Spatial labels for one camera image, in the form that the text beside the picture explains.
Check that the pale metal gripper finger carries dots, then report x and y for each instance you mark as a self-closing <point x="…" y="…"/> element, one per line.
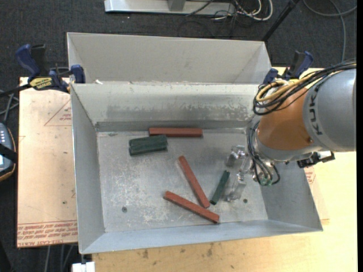
<point x="237" y="188"/>
<point x="237" y="152"/>

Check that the dark green flat block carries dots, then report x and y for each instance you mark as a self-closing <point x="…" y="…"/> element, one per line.
<point x="220" y="187"/>
<point x="149" y="149"/>
<point x="147" y="141"/>

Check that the red-brown flat block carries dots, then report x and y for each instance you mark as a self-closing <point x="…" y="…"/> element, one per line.
<point x="194" y="181"/>
<point x="191" y="207"/>
<point x="175" y="132"/>

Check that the grey metal bin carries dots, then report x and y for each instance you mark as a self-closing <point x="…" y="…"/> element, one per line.
<point x="158" y="186"/>

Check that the brown cardboard board red print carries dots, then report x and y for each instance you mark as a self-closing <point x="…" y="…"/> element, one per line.
<point x="45" y="157"/>

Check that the black cylinder on white bracket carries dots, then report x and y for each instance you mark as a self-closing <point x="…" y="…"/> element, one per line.
<point x="312" y="159"/>

